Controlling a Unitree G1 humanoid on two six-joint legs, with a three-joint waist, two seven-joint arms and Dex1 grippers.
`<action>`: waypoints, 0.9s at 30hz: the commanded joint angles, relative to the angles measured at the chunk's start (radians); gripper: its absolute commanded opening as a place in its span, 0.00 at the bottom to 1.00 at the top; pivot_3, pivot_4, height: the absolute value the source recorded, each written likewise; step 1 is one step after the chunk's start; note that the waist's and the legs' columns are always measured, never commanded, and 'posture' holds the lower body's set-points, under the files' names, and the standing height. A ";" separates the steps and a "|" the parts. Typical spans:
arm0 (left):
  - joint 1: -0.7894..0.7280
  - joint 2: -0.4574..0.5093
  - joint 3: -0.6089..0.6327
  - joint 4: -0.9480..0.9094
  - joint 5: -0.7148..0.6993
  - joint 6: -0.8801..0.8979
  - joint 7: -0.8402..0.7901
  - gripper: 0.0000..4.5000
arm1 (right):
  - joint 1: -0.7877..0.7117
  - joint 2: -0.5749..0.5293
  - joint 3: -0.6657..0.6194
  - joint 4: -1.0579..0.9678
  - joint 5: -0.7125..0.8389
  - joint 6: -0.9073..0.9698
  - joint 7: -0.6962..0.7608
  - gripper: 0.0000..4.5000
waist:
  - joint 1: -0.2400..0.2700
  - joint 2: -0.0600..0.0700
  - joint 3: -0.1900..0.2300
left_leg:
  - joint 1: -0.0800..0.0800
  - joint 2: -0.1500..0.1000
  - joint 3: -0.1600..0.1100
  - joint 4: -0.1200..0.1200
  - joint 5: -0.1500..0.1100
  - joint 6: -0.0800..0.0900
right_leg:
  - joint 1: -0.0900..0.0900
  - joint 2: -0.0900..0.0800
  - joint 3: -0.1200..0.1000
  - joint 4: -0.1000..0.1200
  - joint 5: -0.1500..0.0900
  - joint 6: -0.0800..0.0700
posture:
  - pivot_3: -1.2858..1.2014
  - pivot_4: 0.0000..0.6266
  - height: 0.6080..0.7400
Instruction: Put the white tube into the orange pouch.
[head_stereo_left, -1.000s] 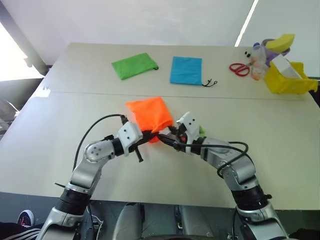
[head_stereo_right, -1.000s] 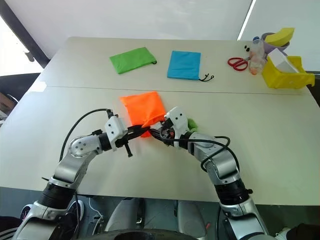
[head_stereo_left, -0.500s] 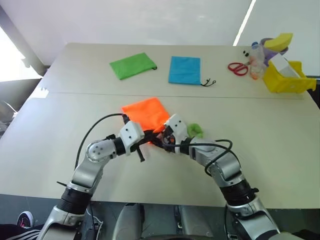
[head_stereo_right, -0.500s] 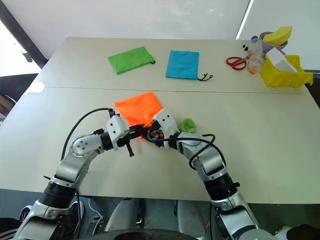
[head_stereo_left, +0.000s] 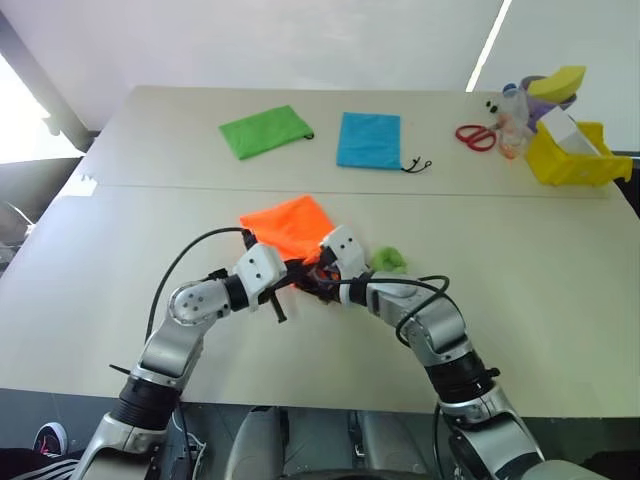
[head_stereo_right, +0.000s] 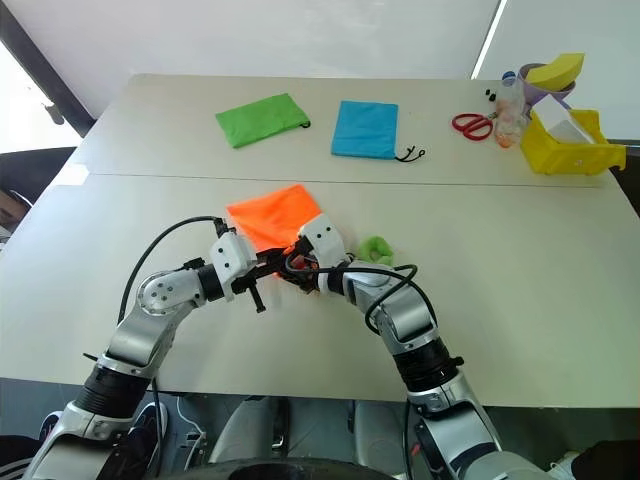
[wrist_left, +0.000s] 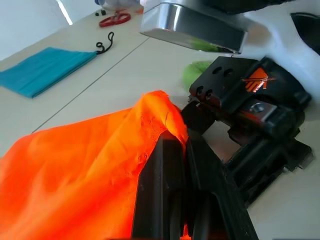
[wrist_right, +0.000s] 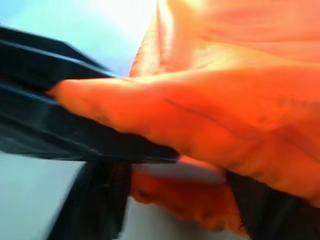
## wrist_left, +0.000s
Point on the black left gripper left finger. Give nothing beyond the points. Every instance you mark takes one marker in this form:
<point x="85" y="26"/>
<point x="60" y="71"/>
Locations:
<point x="160" y="190"/>

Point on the green fabric pouch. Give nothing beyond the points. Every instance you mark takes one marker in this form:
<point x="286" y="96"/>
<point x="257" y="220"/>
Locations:
<point x="193" y="71"/>

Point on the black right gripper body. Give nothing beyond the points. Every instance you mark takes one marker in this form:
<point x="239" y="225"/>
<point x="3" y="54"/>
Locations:
<point x="240" y="85"/>

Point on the orange fabric pouch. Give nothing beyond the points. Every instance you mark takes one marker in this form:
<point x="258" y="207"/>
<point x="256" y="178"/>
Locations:
<point x="75" y="170"/>

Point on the teal fabric pouch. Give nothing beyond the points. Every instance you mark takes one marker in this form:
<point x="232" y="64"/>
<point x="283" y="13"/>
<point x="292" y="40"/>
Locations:
<point x="42" y="71"/>

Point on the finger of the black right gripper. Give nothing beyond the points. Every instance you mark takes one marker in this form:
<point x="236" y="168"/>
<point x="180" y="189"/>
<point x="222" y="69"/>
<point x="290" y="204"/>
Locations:
<point x="197" y="117"/>
<point x="270" y="170"/>

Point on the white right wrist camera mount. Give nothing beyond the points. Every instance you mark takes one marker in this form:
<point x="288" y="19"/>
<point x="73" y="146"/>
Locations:
<point x="277" y="37"/>

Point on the small black cap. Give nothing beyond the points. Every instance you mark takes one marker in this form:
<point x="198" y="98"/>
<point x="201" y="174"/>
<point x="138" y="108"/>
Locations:
<point x="103" y="12"/>
<point x="97" y="14"/>

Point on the clear plastic bottle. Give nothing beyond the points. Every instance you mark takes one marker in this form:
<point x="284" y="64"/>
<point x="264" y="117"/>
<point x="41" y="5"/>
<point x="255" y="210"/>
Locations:
<point x="120" y="4"/>

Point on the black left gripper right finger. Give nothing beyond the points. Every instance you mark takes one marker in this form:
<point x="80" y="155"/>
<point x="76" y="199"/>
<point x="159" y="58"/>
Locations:
<point x="212" y="200"/>

